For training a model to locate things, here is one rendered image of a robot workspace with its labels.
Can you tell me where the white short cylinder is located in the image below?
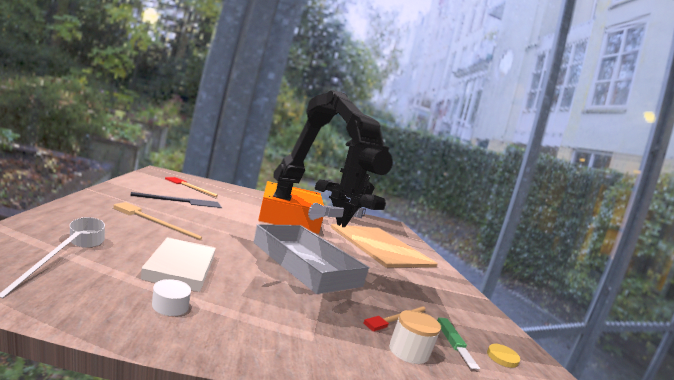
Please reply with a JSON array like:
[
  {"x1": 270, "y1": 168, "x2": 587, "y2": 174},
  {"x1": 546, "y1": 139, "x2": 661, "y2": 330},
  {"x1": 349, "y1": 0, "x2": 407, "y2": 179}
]
[{"x1": 152, "y1": 280, "x2": 191, "y2": 316}]

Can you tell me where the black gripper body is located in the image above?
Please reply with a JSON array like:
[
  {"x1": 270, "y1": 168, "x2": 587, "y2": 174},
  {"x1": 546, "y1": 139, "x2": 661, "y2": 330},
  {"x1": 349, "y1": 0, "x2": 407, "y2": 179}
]
[{"x1": 315, "y1": 164, "x2": 386, "y2": 210}]

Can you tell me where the white flat square block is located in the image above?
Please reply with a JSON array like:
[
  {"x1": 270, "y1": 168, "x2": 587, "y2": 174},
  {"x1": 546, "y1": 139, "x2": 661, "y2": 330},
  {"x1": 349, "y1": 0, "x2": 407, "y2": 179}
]
[{"x1": 141, "y1": 238, "x2": 216, "y2": 292}]

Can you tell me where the grey saucepan with long handle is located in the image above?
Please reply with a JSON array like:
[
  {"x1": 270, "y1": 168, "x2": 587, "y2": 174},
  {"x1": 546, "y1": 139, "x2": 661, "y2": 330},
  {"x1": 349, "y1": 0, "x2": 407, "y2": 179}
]
[{"x1": 0, "y1": 217, "x2": 105, "y2": 299}]

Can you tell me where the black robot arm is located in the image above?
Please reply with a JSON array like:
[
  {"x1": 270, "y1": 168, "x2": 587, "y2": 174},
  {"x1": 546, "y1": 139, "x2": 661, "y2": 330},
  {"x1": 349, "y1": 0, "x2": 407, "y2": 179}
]
[{"x1": 273, "y1": 90, "x2": 393, "y2": 201}]

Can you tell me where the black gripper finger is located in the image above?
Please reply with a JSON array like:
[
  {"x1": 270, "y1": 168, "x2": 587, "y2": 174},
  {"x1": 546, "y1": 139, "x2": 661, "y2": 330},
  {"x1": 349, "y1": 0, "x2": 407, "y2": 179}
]
[
  {"x1": 342, "y1": 202, "x2": 363, "y2": 228},
  {"x1": 329, "y1": 196, "x2": 350, "y2": 226}
]

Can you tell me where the red spatula with wooden handle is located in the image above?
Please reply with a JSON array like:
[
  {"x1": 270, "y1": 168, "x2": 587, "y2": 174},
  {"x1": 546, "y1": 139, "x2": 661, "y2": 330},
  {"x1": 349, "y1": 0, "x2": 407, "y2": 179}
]
[{"x1": 165, "y1": 177, "x2": 218, "y2": 198}]

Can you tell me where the grey cylindrical pot with tan lid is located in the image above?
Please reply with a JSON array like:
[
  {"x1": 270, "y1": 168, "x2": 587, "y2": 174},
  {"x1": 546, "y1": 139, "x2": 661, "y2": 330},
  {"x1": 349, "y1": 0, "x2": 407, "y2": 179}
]
[{"x1": 389, "y1": 310, "x2": 441, "y2": 364}]

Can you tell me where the yellow round disc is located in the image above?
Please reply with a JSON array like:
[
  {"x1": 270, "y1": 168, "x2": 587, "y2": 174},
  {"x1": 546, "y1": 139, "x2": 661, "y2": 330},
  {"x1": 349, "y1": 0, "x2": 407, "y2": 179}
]
[{"x1": 487, "y1": 343, "x2": 520, "y2": 368}]

